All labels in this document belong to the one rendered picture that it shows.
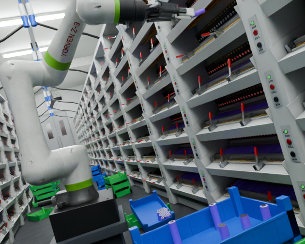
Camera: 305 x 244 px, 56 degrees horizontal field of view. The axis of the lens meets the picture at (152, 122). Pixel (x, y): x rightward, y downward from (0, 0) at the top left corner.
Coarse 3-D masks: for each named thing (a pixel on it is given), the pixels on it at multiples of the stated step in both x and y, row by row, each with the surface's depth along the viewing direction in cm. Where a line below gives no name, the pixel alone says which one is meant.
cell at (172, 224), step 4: (172, 220) 67; (168, 224) 66; (172, 224) 66; (176, 224) 66; (172, 228) 66; (176, 228) 66; (172, 232) 66; (176, 232) 66; (172, 236) 66; (176, 236) 66; (176, 240) 66; (180, 240) 66
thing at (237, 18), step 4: (236, 16) 108; (232, 20) 110; (236, 20) 106; (228, 24) 113; (232, 24) 112; (224, 28) 116; (212, 36) 125; (208, 40) 129; (204, 44) 133; (196, 48) 140; (200, 48) 134; (184, 60) 153
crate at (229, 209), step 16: (208, 208) 73; (224, 208) 74; (240, 208) 74; (256, 208) 68; (272, 208) 63; (288, 208) 57; (192, 224) 71; (208, 224) 73; (240, 224) 69; (256, 224) 55; (272, 224) 55; (288, 224) 57; (144, 240) 67; (160, 240) 68; (192, 240) 68; (208, 240) 66; (224, 240) 52; (240, 240) 53; (256, 240) 54; (272, 240) 55; (288, 240) 56
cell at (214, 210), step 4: (212, 204) 70; (212, 208) 70; (216, 208) 70; (212, 212) 70; (216, 212) 70; (212, 216) 70; (216, 216) 69; (216, 220) 69; (220, 220) 70; (216, 224) 70; (216, 228) 70
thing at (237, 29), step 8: (240, 16) 99; (224, 24) 134; (240, 24) 101; (224, 32) 110; (232, 32) 106; (240, 32) 103; (216, 40) 116; (224, 40) 112; (232, 40) 109; (192, 48) 161; (208, 48) 123; (216, 48) 119; (184, 56) 159; (200, 56) 131; (208, 56) 126; (176, 64) 156; (184, 64) 146; (192, 64) 140; (184, 72) 151
